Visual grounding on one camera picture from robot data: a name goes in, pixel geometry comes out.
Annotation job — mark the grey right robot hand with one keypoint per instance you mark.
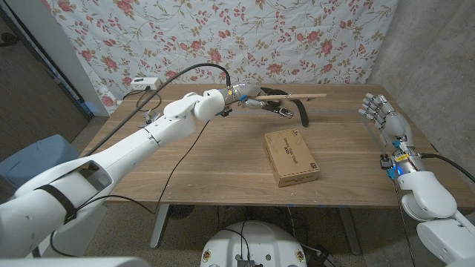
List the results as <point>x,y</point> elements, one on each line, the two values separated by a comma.
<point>395,126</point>

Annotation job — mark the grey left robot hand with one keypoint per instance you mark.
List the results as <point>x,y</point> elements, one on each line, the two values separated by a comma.
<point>246,91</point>

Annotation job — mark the long wooden stick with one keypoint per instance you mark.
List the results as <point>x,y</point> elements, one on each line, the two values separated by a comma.
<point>297,96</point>

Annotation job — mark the black leather belt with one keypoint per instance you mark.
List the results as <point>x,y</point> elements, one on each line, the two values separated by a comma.
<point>303,113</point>

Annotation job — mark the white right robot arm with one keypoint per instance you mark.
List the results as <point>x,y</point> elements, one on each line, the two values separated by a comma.
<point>430,200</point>

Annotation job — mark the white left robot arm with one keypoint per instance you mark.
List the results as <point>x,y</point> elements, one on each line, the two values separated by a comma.
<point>130,152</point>

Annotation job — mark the brown cardboard box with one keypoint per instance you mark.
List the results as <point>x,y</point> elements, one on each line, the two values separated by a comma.
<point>291,155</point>

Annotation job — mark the floral backdrop cloth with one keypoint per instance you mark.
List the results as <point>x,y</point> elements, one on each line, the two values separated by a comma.
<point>297,37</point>

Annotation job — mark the small metal clamp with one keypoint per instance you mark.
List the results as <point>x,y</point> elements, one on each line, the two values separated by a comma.
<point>150,118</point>

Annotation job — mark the white power strip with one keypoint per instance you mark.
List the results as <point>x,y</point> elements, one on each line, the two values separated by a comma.
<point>144,83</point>

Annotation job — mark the grey table leg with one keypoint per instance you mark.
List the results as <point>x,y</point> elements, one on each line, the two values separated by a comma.
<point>349,230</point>
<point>159,226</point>

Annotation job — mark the black round fan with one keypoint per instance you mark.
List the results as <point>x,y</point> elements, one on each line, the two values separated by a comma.
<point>181,211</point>

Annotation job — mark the black power adapter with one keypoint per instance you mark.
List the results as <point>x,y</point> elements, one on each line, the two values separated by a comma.
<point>326,259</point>

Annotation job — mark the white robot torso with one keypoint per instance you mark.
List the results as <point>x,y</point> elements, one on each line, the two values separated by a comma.
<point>256,244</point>

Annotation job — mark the blue plastic bin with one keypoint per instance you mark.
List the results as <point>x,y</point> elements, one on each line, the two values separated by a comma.
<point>33,159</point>

